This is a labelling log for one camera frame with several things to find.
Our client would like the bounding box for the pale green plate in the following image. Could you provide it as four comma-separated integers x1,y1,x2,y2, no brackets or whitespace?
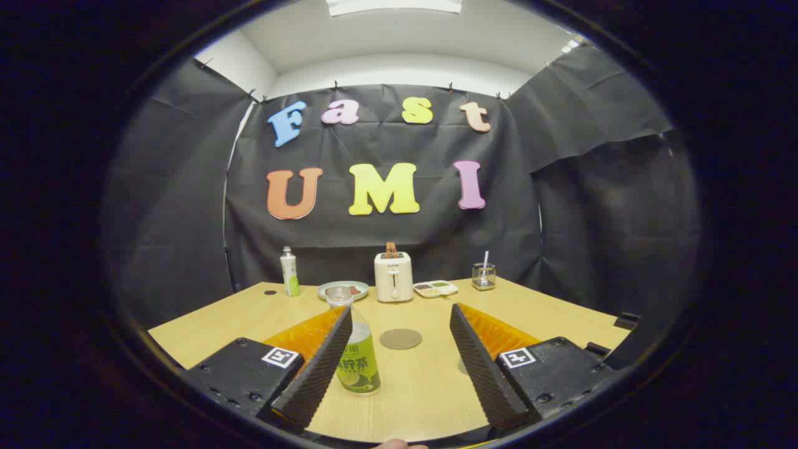
317,281,370,302

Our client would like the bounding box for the white toaster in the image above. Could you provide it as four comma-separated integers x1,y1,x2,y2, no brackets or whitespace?
374,251,414,304

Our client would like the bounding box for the wooden table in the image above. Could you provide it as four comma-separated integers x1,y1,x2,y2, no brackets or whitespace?
148,276,630,443

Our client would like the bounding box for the small white green bottle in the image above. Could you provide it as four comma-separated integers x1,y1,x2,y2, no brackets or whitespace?
280,246,301,297

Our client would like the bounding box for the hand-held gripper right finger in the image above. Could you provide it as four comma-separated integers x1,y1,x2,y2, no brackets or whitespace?
449,302,618,437

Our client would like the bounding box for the white divided snack tray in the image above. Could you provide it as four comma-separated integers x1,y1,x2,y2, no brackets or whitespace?
413,280,459,298

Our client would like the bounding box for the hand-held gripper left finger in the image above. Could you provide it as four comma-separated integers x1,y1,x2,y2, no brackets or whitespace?
181,304,354,434

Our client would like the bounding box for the green label juice bottle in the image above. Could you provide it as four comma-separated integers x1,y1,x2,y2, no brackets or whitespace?
326,286,382,396

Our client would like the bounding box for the ceiling light panel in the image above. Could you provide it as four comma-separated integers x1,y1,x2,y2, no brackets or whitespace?
325,0,463,16

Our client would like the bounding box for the round brown coaster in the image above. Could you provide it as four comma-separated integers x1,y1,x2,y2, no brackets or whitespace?
380,329,423,350

